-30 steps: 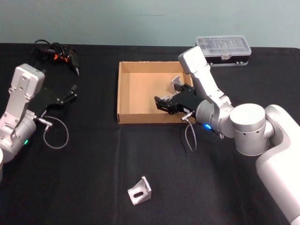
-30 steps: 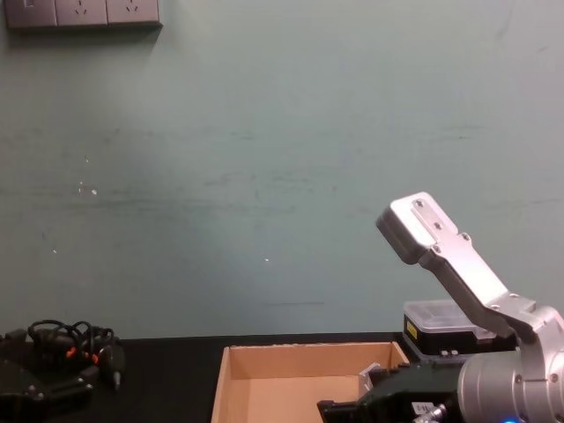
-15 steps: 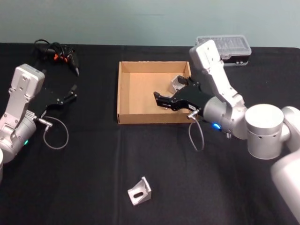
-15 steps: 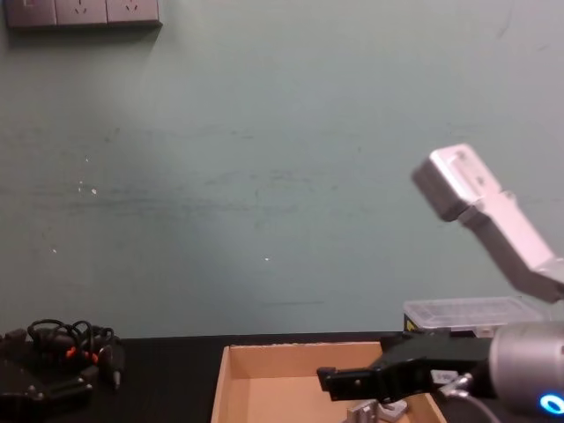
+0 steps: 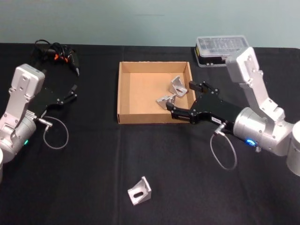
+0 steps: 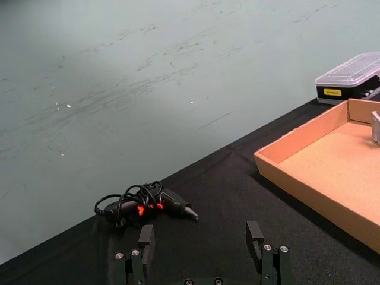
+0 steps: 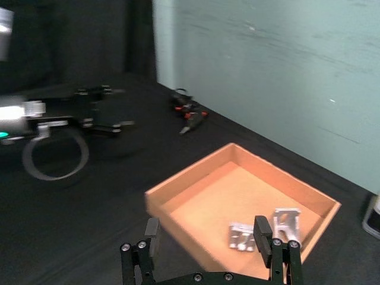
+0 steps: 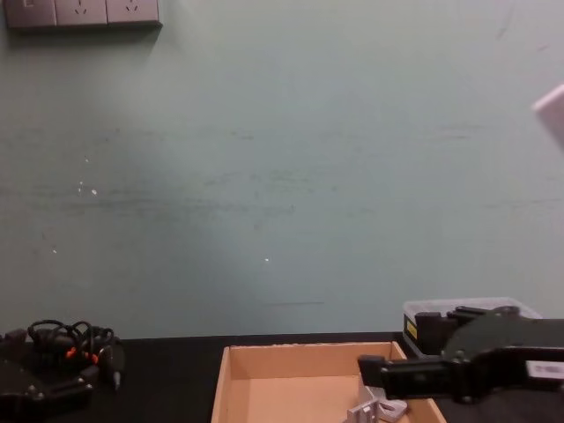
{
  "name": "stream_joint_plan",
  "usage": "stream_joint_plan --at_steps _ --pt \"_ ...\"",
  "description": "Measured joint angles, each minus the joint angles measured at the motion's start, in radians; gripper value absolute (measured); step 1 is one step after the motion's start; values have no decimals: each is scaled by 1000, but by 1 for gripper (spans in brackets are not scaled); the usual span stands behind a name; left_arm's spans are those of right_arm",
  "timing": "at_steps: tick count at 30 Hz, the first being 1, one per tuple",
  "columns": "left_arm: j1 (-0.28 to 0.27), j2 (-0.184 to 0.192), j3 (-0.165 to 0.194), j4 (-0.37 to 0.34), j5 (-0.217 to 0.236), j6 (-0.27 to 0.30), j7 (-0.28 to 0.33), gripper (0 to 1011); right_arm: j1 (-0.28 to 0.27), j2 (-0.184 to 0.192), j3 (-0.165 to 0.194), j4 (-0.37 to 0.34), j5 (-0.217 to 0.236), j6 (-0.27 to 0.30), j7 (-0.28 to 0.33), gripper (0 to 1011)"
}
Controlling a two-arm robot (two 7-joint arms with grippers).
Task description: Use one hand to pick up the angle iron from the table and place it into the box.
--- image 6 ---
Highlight black table cloth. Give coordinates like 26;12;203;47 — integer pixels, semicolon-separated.
0;88;380;285

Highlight clear plastic case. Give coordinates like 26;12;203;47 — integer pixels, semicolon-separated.
314;52;380;105

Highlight shallow brown cardboard tray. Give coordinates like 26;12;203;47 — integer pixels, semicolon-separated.
254;98;380;255

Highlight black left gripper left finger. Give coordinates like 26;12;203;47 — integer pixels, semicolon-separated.
114;224;156;285

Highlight black corded tool orange parts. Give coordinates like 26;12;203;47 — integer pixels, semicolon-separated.
94;180;200;229

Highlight roll of silver tape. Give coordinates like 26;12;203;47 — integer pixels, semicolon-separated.
369;110;380;147

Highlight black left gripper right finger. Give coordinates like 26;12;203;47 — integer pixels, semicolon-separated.
245;220;293;285

